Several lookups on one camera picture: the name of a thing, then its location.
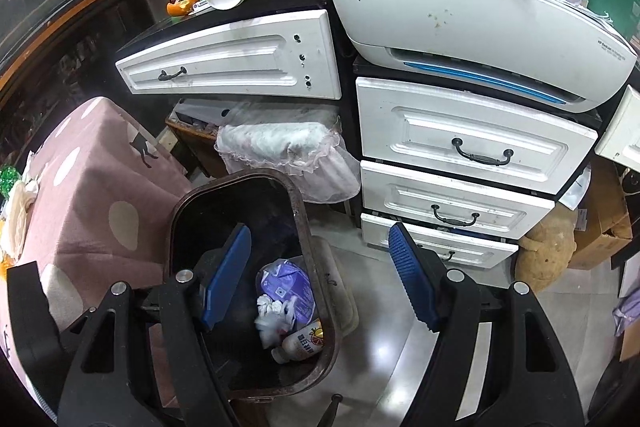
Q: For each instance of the purple plastic packet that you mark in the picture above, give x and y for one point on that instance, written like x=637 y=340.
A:
x=287 y=282

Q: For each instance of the wooden crate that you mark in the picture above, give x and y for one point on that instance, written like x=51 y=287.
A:
x=195 y=147

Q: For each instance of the cream plastic wrapper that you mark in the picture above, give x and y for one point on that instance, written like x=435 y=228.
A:
x=17 y=217

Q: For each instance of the green shiny snack packet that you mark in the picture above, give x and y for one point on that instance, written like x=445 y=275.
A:
x=7 y=179

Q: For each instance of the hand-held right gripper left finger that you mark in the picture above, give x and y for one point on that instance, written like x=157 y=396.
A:
x=225 y=277

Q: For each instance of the white printer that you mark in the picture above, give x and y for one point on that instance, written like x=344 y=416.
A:
x=450 y=17

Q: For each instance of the brown cardboard box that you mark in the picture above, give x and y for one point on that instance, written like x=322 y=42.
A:
x=605 y=212

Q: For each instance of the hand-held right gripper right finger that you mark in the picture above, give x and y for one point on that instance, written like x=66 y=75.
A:
x=410 y=277

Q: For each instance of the orange and green plastic toy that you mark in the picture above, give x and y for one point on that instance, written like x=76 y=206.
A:
x=180 y=4

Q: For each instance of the wide white desk drawer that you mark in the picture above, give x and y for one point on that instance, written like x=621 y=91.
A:
x=225 y=57

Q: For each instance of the white crumpled plastic wrapper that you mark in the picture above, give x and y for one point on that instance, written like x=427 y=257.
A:
x=270 y=317

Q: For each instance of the plastic bottle with orange label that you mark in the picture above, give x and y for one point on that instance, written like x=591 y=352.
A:
x=300 y=342

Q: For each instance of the pink polka dot cushion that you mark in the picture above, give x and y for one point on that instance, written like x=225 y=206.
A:
x=90 y=187

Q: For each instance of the dark brown trash bin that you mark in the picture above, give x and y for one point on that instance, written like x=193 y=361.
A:
x=215 y=217

